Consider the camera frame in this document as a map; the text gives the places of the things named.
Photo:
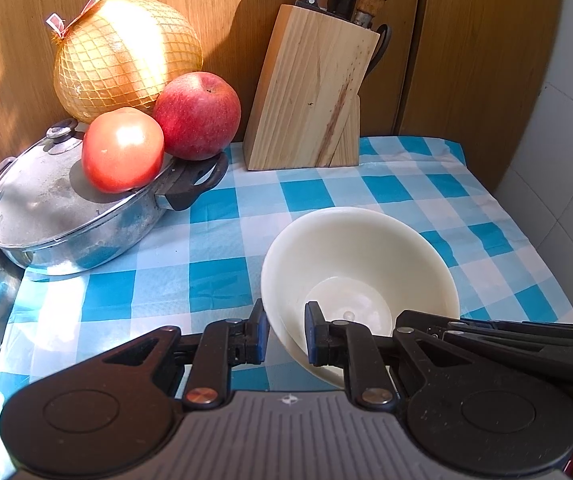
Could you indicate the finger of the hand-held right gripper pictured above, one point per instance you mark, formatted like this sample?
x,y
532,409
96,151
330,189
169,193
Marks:
x,y
491,324
541,355

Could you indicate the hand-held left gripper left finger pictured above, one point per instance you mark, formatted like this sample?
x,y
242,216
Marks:
x,y
259,330

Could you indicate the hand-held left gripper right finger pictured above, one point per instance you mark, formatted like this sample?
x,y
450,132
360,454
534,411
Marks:
x,y
314,332

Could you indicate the cream bowl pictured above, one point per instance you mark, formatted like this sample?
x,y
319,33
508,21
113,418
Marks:
x,y
366,255
311,372

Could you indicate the blue white checked tablecloth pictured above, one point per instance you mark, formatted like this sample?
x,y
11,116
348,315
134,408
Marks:
x,y
166,260

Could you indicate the stainless steel pan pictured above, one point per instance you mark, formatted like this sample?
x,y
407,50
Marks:
x,y
96,245

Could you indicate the red apple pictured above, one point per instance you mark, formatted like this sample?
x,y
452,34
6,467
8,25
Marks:
x,y
199,115

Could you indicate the red tomato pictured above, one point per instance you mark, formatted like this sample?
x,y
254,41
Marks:
x,y
121,150

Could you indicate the wooden knife block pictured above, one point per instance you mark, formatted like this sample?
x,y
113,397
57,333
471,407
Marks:
x,y
311,90

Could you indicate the steel pan lid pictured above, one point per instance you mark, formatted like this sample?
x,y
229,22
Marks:
x,y
31,200

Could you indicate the black scissors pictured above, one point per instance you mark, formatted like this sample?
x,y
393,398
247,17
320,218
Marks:
x,y
381,47

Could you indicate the pomelo in yellow net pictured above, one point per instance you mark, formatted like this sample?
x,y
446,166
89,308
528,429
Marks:
x,y
126,55

